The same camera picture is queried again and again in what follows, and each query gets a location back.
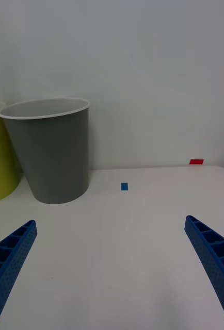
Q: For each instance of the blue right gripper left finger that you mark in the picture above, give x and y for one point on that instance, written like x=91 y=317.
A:
x=11 y=263

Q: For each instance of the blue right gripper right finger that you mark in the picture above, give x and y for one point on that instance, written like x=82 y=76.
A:
x=215 y=260

